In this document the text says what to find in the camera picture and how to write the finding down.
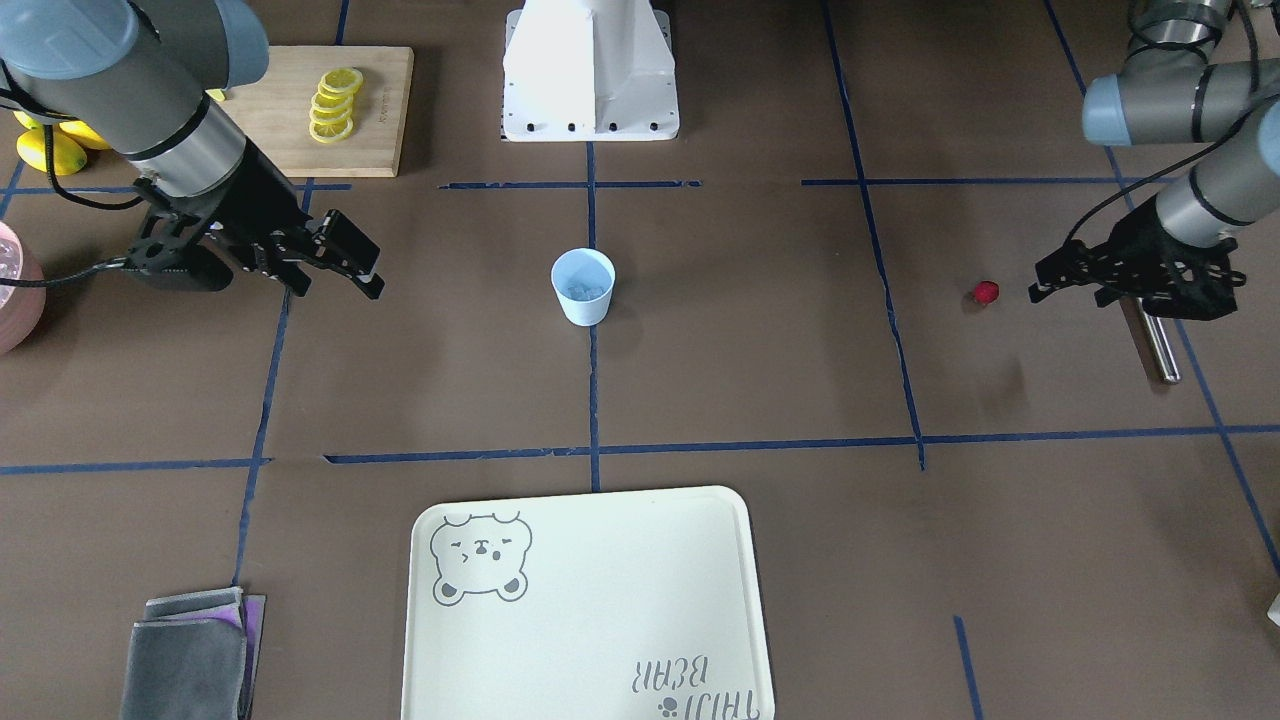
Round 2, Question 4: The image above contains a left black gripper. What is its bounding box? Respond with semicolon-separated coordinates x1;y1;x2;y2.
1028;197;1245;322

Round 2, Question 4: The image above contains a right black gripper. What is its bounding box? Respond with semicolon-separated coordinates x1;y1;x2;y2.
150;143;387;300

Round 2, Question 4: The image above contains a red strawberry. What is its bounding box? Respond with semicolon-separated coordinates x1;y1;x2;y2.
972;281;1001;307

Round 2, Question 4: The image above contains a steel muddler rod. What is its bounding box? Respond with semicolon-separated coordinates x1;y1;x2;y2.
1120;299;1181;386

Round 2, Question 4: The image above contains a clear ice cube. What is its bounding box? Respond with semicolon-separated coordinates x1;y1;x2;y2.
564;281;608;304

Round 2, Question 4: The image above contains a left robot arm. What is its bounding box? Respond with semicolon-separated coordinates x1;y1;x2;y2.
1028;1;1279;322

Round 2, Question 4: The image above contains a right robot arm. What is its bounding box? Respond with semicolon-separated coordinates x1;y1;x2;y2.
1;1;385;299

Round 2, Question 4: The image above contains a light blue plastic cup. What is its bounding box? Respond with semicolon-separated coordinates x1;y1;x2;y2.
550;249;617;327

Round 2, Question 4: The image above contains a pile of ice cubes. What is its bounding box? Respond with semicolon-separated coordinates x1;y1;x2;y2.
0;234;23;281

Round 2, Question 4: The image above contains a lemon slice stack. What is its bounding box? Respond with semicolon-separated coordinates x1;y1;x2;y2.
308;67;365;143

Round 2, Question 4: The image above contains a bamboo cutting board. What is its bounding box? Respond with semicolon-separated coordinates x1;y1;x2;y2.
219;46;413;178

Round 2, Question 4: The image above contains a pink bowl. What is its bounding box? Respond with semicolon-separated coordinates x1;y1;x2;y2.
1;222;46;354

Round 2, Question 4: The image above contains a folded grey cloth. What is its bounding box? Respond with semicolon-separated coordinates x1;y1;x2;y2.
120;585;268;719

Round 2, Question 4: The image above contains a cream bear serving tray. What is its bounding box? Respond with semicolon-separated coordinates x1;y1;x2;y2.
399;486;776;719

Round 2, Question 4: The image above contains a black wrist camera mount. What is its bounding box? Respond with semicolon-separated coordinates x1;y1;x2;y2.
123;206;233;292

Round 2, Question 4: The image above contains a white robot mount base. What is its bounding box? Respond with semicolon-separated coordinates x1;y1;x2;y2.
500;1;681;143

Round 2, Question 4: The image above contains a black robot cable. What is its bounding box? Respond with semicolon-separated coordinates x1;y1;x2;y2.
1060;0;1263;251

